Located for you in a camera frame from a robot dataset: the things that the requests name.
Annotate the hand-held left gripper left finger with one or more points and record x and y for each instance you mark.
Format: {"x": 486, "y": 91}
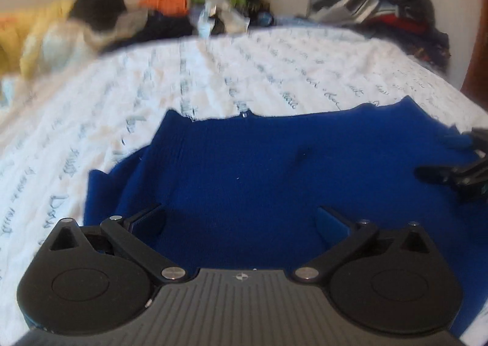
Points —
{"x": 148, "y": 222}

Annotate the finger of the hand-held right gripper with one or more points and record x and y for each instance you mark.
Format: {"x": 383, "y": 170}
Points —
{"x": 434, "y": 173}
{"x": 472, "y": 138}

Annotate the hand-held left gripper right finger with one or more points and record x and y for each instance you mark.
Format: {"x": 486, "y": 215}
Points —
{"x": 332, "y": 224}

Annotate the blue knit sweater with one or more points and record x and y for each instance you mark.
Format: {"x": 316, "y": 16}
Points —
{"x": 267, "y": 178}

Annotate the brown wooden furniture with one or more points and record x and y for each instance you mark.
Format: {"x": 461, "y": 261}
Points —
{"x": 476, "y": 63}

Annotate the dark patterned cloth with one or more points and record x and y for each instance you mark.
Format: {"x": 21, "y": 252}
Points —
{"x": 430, "y": 50}

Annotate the white script-print bed cover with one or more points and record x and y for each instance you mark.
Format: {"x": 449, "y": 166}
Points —
{"x": 76, "y": 132}

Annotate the red garment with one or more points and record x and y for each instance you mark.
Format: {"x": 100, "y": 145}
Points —
{"x": 404, "y": 23}

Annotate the dark navy garment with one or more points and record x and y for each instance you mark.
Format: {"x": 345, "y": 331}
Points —
{"x": 167, "y": 29}

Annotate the white quilted garment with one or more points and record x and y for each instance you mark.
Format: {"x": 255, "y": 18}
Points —
{"x": 61, "y": 44}

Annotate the grey garment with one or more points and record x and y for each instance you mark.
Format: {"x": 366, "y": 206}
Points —
{"x": 129, "y": 23}

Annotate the white plastic bags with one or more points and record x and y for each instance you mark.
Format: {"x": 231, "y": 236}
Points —
{"x": 228, "y": 20}

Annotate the black garment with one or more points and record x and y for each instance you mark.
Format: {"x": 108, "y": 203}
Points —
{"x": 100, "y": 4}

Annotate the yellow floral quilt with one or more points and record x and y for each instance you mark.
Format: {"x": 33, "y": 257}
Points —
{"x": 23, "y": 37}

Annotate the dark olive plush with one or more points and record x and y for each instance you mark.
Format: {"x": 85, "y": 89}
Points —
{"x": 251, "y": 1}

